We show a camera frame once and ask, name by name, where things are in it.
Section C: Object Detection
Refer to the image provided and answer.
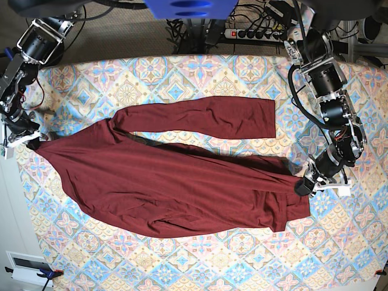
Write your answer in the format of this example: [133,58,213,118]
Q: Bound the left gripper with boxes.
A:
[294,150,344,196]

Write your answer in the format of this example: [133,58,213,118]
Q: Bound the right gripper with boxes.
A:
[1,110,41,141]

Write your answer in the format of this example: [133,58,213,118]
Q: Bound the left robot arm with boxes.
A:
[284,3,367,196]

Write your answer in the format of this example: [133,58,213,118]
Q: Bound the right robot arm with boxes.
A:
[1,12,78,144]

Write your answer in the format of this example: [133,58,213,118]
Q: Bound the patterned tablecloth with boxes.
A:
[15,56,387,290]

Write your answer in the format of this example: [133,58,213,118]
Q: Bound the orange clamp lower right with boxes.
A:
[375,270,387,276]

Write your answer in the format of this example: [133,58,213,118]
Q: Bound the blue clamp lower left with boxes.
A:
[4,267,64,290]

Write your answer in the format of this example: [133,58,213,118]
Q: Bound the white power strip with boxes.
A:
[224,28,281,42]

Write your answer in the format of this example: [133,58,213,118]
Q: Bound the round speaker top right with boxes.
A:
[358,16,382,44]

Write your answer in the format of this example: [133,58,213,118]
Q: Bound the blue handled clamp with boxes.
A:
[2,47,18,62]

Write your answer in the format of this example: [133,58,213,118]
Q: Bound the white wall box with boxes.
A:
[6,251,50,287]

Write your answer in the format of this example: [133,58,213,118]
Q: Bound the blue plastic mount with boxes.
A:
[144,0,238,20]

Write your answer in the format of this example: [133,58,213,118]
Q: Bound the tangle of black cables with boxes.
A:
[165,18,225,55]

